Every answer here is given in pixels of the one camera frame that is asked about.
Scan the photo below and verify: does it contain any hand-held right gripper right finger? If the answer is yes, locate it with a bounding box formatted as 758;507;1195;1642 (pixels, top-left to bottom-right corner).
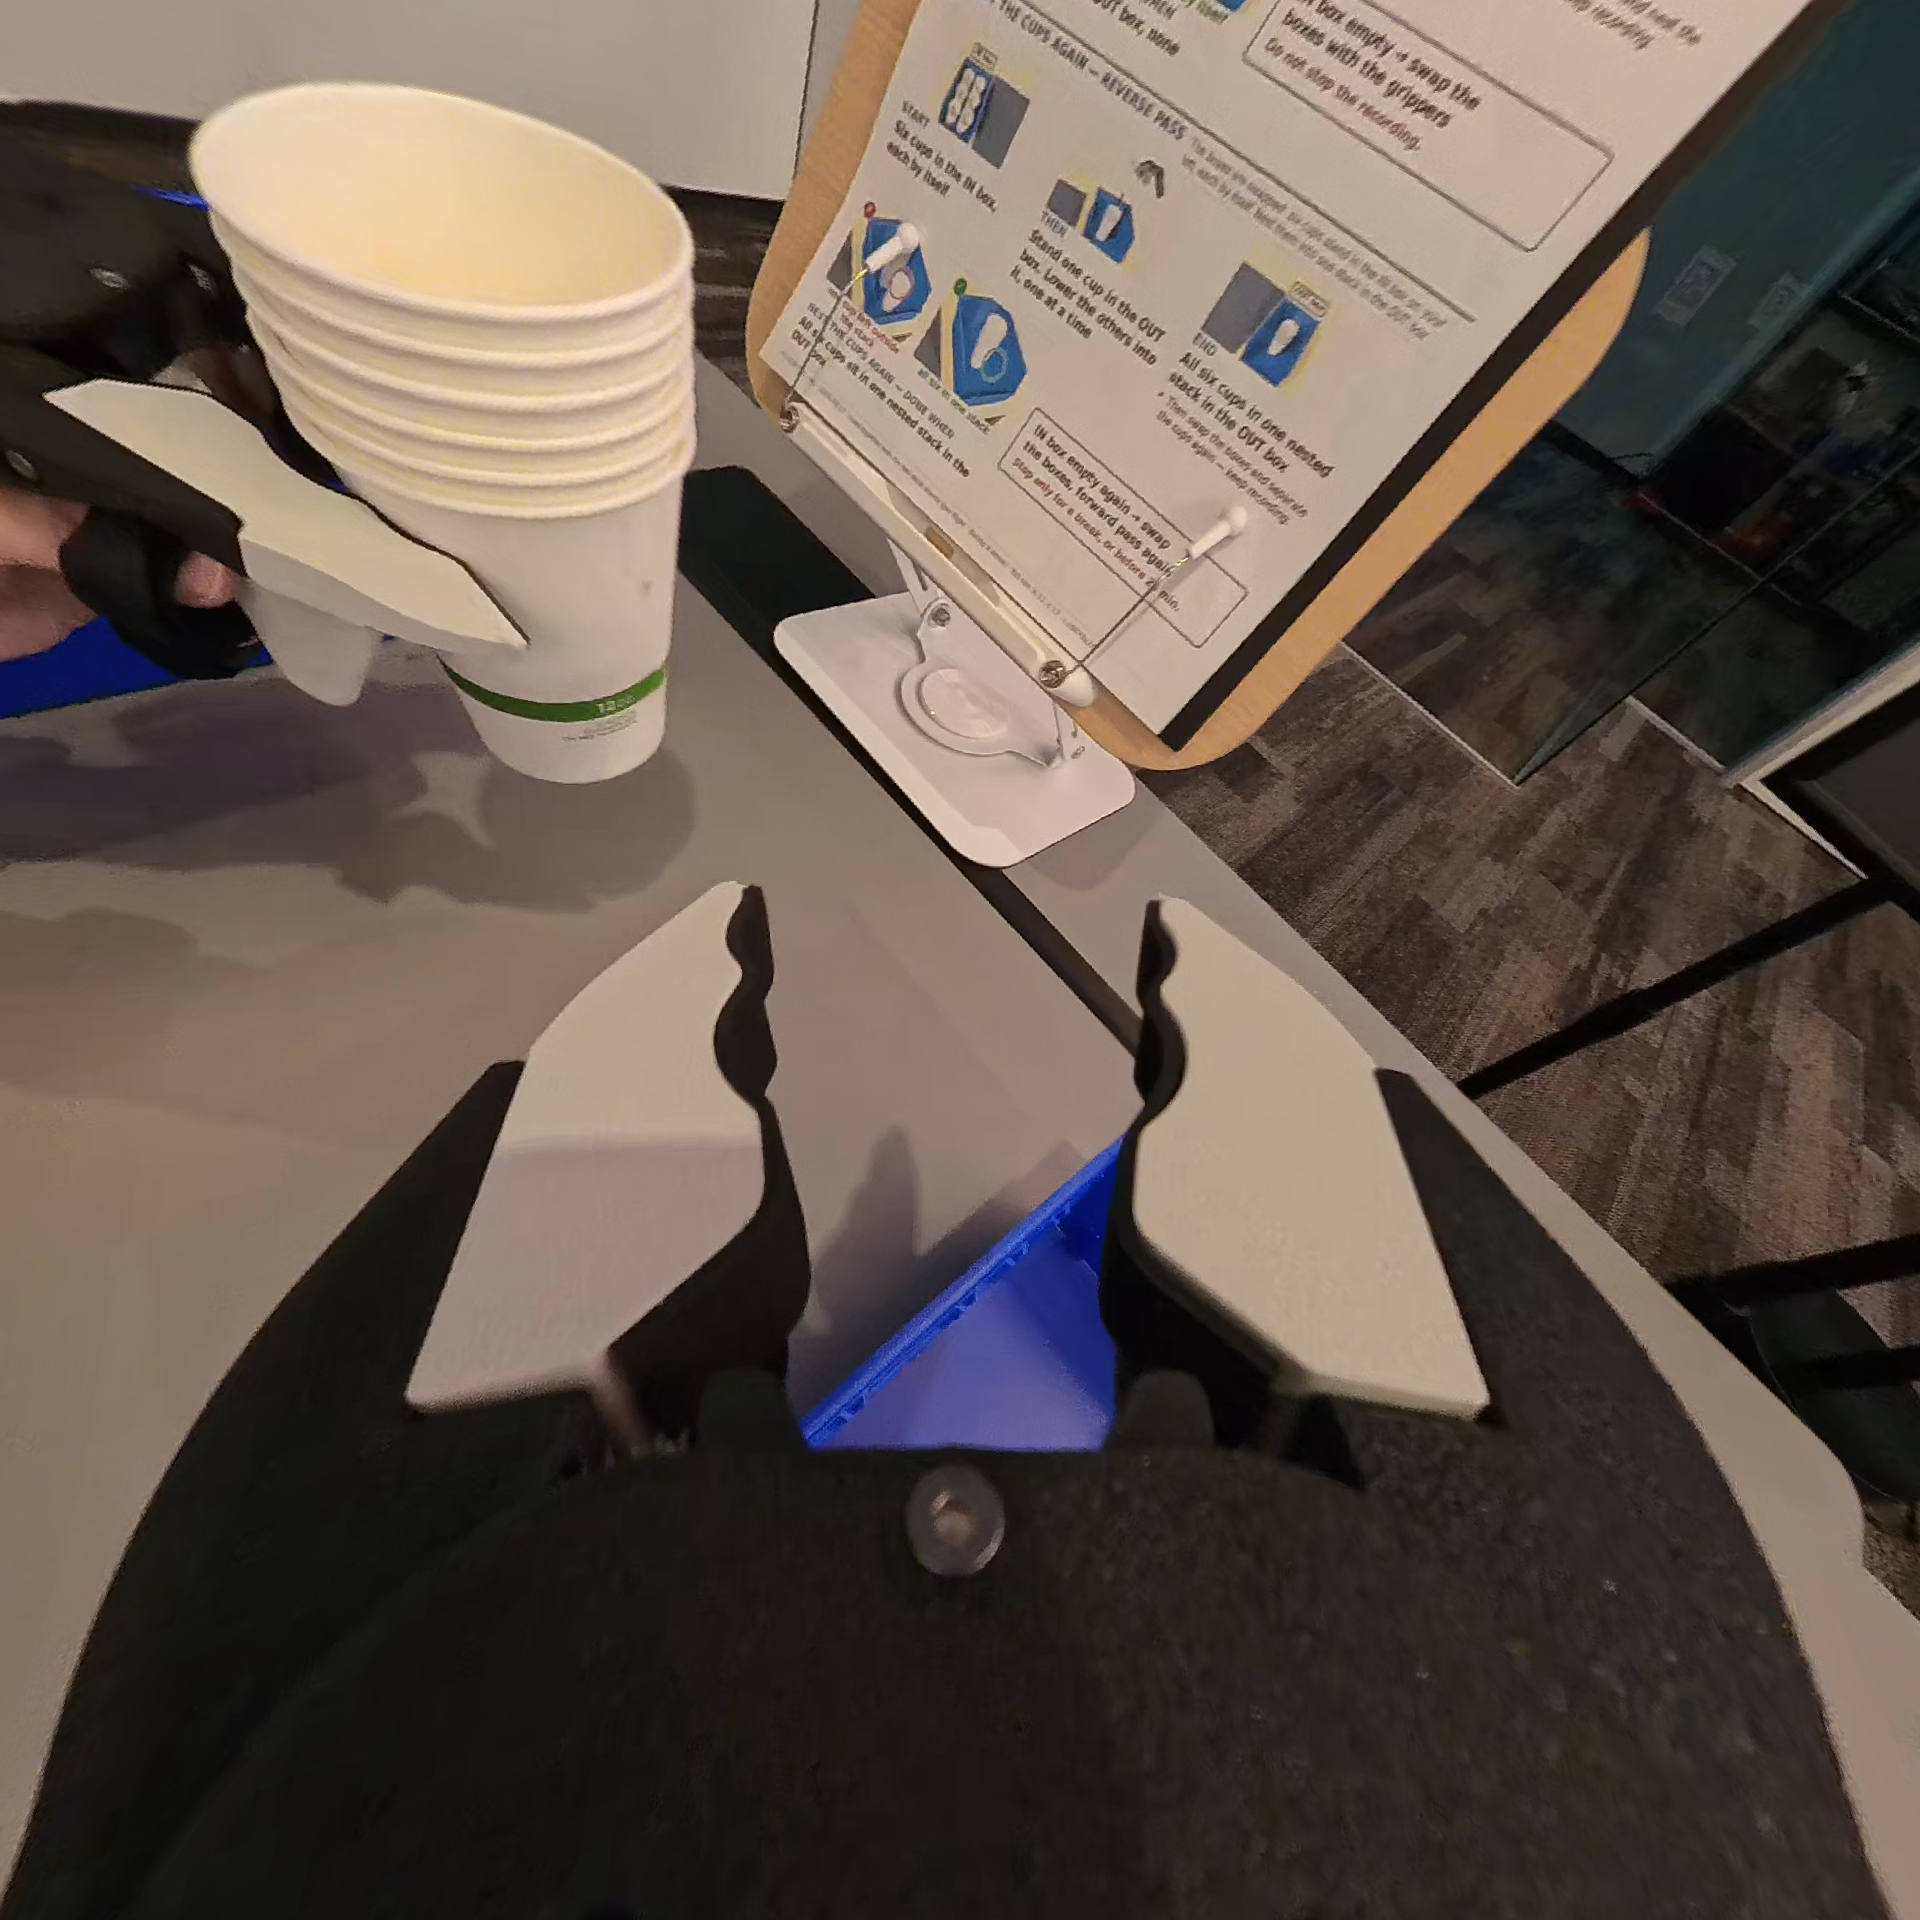
1104;895;1496;1473

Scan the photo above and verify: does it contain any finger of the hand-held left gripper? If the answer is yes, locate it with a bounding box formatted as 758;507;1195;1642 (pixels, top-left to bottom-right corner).
46;375;534;712

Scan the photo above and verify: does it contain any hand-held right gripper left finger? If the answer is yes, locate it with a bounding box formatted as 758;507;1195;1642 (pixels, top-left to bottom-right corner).
408;879;811;1456

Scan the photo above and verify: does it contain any stack of nested white cups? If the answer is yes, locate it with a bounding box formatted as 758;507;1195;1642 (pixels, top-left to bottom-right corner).
187;81;698;789

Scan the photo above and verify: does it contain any person's left hand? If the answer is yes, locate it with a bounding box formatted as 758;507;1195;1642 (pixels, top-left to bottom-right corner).
0;486;97;660

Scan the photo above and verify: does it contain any white board stand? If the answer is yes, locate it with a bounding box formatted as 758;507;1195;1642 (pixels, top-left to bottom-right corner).
774;541;1141;865

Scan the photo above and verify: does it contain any black framed panel on stand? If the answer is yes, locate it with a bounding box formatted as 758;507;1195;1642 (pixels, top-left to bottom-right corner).
1456;675;1920;1097

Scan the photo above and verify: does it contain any wooden instruction board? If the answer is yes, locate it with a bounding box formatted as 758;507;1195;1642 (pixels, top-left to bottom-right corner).
747;0;1830;772

